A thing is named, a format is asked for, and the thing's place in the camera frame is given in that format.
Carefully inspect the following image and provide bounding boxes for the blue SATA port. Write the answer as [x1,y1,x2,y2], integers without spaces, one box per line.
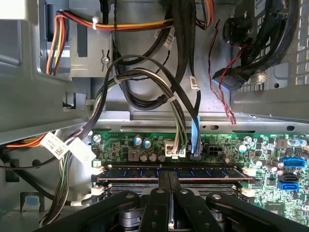
[277,182,299,192]

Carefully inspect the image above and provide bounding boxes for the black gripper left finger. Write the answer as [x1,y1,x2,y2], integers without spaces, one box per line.
[35,171,170,232]

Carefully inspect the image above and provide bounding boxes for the black blue cable plug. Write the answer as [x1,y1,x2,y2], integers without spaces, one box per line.
[211,66,244,92]

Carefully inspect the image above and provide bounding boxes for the green motherboard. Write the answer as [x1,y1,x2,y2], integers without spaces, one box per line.
[91,131,309,232]

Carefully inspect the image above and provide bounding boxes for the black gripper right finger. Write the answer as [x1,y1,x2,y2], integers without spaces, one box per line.
[169,171,309,232]

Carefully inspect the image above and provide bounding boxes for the black SATA port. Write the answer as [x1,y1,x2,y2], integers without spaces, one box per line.
[281,174,298,183]

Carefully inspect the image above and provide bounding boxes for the RAM stick with black chips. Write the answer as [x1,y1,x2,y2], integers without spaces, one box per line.
[98,166,254,181]

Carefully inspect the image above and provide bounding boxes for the red black twisted wire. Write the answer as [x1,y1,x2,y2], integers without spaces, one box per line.
[208,18,242,125]

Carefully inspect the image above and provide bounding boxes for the white board power plug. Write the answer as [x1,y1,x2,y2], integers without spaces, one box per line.
[164,142,187,158]

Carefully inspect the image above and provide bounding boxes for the blue pin header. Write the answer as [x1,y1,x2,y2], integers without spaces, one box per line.
[280,157,299,169]

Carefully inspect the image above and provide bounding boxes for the RAM slot with white clips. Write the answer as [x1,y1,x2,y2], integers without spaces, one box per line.
[93,163,256,184]
[93,182,256,198]

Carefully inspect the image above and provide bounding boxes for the grey green wire bundle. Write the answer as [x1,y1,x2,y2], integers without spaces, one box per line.
[38,67,188,228]

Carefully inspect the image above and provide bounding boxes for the black round speaker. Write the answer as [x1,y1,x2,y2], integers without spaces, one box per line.
[222,15,253,45]

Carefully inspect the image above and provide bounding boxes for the orange yellow power wires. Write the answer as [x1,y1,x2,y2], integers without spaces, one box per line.
[45,0,215,75]

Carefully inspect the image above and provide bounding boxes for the black PC case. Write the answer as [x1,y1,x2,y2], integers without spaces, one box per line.
[0,0,309,232]

